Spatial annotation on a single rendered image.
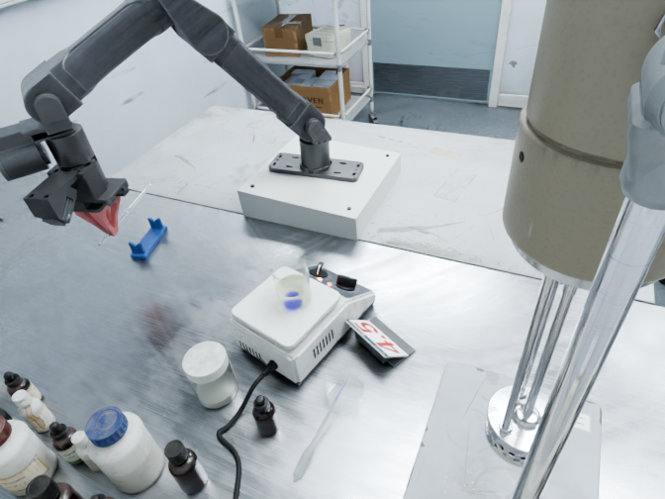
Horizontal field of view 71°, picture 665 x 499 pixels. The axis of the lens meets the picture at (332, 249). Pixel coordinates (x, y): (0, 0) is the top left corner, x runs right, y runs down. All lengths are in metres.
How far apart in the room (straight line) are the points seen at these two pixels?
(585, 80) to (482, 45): 3.34
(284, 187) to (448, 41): 2.75
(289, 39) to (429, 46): 1.13
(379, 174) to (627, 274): 0.84
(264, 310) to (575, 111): 0.53
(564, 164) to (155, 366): 0.67
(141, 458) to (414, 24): 3.33
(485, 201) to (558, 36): 0.80
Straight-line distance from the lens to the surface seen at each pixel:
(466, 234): 0.93
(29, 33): 2.18
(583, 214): 0.26
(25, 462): 0.72
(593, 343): 0.22
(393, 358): 0.71
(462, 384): 0.69
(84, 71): 0.80
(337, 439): 0.65
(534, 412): 0.48
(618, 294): 0.20
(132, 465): 0.64
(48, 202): 0.79
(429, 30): 3.62
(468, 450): 0.64
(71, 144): 0.83
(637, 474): 0.70
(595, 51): 0.23
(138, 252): 1.00
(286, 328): 0.65
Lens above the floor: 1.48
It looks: 40 degrees down
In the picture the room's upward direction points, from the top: 7 degrees counter-clockwise
